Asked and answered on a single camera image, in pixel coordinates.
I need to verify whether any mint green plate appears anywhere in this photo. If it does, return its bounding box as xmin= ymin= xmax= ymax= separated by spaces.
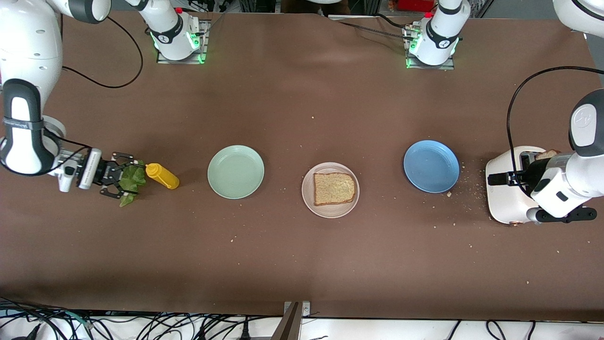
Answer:
xmin=208 ymin=145 xmax=265 ymax=200

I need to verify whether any beige plate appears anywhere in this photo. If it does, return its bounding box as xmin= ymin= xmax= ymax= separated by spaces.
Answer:
xmin=302 ymin=162 xmax=360 ymax=219

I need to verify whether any red box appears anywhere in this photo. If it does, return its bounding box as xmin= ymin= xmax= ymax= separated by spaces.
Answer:
xmin=396 ymin=0 xmax=437 ymax=12

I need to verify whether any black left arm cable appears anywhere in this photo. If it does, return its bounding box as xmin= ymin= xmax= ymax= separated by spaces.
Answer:
xmin=506 ymin=66 xmax=604 ymax=187

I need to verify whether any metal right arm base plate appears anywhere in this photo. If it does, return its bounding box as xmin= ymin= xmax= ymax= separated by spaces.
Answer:
xmin=156 ymin=19 xmax=209 ymax=65

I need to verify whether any silver table edge bracket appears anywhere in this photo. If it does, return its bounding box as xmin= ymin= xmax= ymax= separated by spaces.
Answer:
xmin=283 ymin=301 xmax=311 ymax=318

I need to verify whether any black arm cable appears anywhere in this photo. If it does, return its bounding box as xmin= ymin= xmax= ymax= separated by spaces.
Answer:
xmin=42 ymin=17 xmax=143 ymax=156
xmin=506 ymin=66 xmax=604 ymax=187

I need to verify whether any white toaster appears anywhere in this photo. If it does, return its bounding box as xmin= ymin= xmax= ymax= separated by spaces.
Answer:
xmin=486 ymin=145 xmax=562 ymax=226

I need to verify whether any dark metal post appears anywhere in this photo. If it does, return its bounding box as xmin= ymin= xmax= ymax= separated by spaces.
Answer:
xmin=270 ymin=302 xmax=302 ymax=340

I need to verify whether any green lettuce leaf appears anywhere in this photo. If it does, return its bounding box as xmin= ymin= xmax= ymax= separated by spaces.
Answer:
xmin=118 ymin=161 xmax=147 ymax=207

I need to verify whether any teal cable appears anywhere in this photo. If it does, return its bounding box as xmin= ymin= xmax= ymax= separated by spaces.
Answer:
xmin=60 ymin=309 xmax=90 ymax=329

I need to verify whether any blue plate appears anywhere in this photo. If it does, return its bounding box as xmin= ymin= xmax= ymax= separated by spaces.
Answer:
xmin=403 ymin=140 xmax=460 ymax=194

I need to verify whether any black cable on table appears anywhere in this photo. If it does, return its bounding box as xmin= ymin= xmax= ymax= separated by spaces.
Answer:
xmin=326 ymin=14 xmax=418 ymax=42

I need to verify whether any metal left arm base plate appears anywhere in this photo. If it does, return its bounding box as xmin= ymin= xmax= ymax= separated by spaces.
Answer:
xmin=404 ymin=24 xmax=456 ymax=71

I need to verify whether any tangle of black cables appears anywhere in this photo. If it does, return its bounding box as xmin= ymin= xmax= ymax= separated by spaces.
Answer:
xmin=0 ymin=297 xmax=331 ymax=340

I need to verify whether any yellow mustard squeeze bottle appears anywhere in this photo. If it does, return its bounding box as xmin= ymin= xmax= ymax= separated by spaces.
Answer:
xmin=145 ymin=163 xmax=180 ymax=190

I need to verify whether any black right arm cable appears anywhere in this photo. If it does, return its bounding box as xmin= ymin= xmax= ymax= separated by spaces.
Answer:
xmin=42 ymin=17 xmax=143 ymax=156

